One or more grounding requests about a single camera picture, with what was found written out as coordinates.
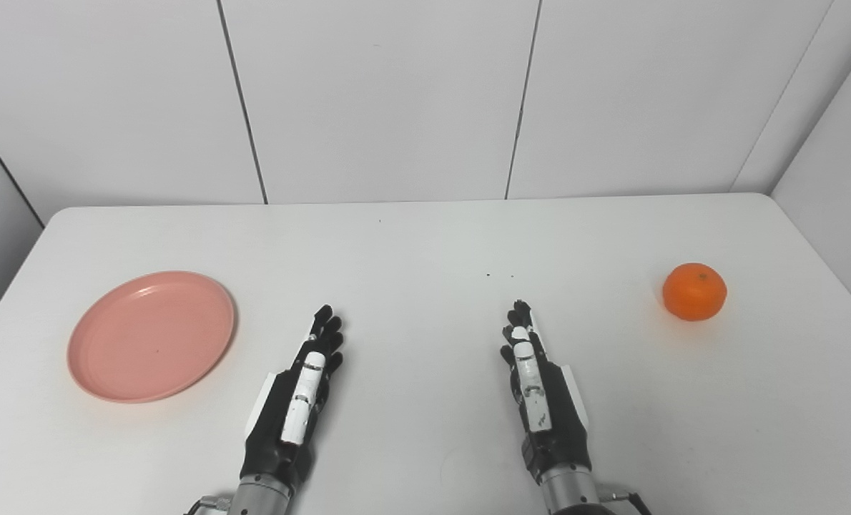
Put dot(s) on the orange fruit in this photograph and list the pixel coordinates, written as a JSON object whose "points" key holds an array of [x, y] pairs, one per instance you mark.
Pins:
{"points": [[694, 292]]}

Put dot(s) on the pink round plate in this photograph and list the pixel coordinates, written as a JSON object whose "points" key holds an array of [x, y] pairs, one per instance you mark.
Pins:
{"points": [[151, 336]]}

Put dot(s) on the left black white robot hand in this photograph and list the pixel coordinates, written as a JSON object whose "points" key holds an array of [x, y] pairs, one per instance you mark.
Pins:
{"points": [[293, 411]]}

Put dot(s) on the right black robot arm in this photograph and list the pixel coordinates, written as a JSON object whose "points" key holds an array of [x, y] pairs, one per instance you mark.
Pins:
{"points": [[568, 493]]}

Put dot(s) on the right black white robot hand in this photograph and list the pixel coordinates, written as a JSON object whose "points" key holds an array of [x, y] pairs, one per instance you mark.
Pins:
{"points": [[547, 415]]}

